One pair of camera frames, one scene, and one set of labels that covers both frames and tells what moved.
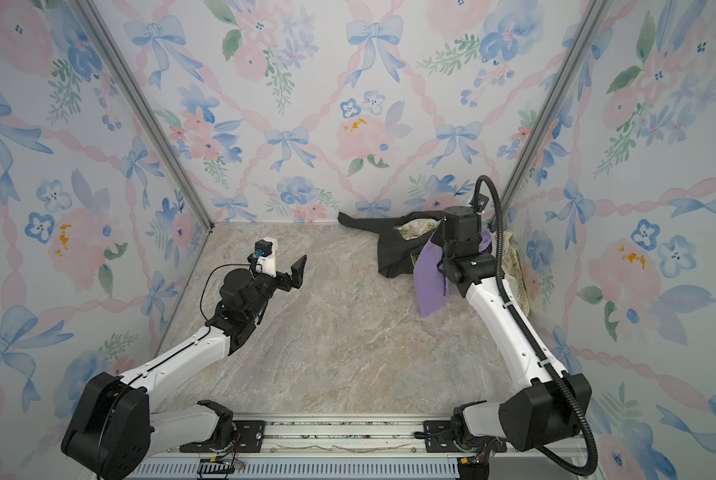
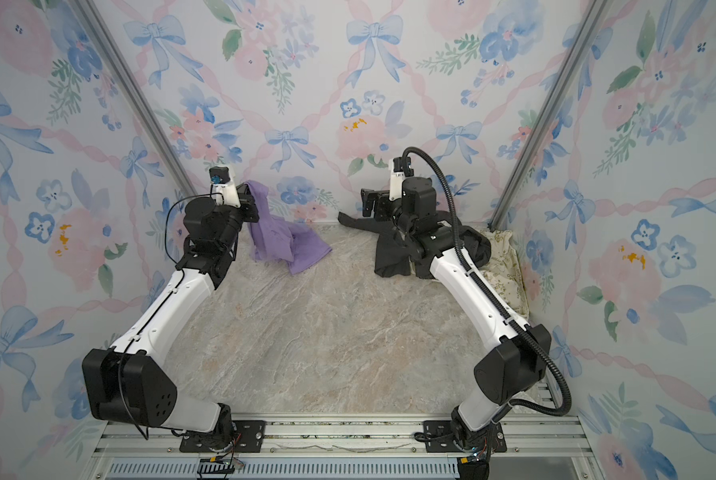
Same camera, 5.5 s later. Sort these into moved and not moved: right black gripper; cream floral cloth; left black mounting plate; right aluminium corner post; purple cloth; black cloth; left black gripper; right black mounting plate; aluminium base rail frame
Moved: purple cloth; right black gripper; left black gripper
Not moved: left black mounting plate; cream floral cloth; right aluminium corner post; right black mounting plate; aluminium base rail frame; black cloth
